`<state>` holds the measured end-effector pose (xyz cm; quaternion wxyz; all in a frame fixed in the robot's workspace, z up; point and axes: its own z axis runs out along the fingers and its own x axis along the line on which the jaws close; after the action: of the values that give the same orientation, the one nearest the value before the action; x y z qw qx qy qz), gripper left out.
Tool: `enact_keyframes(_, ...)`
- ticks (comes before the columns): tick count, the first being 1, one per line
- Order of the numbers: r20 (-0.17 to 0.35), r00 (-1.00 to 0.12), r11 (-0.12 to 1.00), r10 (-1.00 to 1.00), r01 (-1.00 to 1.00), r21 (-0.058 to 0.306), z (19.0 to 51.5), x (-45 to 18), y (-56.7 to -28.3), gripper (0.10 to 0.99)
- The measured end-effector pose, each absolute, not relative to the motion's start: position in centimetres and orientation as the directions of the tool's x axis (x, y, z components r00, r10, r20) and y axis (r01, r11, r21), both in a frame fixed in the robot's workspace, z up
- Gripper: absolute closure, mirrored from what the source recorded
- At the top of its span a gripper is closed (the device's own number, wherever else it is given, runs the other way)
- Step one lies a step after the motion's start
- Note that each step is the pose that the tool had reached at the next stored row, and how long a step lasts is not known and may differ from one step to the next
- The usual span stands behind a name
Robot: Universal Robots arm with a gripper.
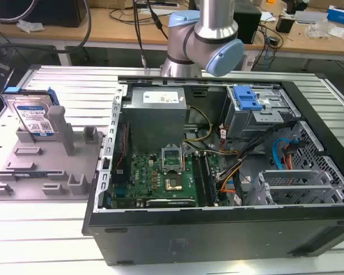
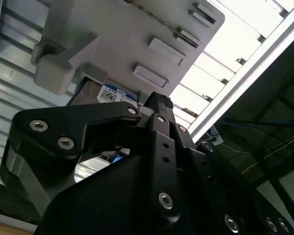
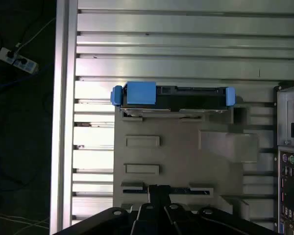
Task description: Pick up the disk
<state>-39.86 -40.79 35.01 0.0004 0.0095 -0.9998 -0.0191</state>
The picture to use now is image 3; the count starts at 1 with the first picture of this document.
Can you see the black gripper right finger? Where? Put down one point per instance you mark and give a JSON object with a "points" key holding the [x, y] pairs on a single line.
{"points": [[178, 220]]}

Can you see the white power strip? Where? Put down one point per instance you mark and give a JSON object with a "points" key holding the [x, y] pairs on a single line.
{"points": [[27, 64]]}

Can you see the hard disk in blue carrier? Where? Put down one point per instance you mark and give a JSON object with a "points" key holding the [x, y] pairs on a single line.
{"points": [[140, 94]]}

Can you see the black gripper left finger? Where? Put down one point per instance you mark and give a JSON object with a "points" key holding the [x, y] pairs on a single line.
{"points": [[143, 220]]}

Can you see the grey parts rack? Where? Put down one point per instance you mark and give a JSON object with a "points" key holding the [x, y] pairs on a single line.
{"points": [[176, 156]]}

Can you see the grey PC case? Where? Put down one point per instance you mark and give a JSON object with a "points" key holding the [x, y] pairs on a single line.
{"points": [[284, 117]]}

